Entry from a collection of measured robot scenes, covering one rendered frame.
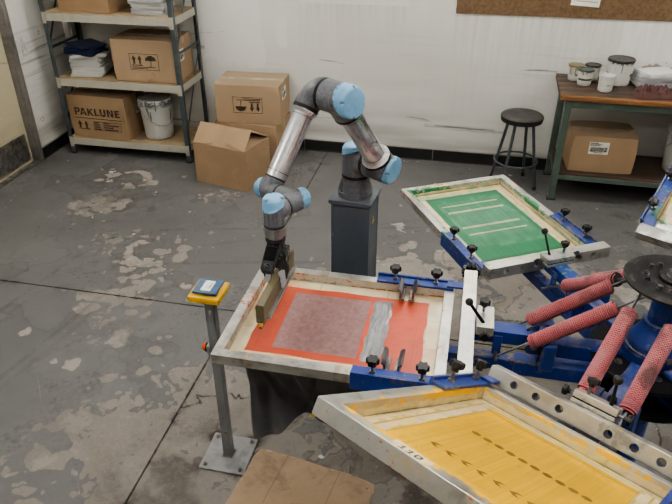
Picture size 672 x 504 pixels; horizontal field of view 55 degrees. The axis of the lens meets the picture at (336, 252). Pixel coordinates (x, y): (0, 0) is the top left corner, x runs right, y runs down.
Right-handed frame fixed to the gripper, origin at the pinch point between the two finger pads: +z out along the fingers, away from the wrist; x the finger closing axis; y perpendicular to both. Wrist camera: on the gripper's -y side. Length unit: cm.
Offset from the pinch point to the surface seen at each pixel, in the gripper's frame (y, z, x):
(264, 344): -16.6, 13.7, 0.2
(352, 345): -10.6, 13.8, -30.3
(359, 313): 8.2, 13.9, -29.4
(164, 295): 126, 110, 118
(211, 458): 7, 108, 39
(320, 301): 12.7, 13.9, -13.2
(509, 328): -1, 5, -83
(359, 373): -30.3, 8.3, -36.3
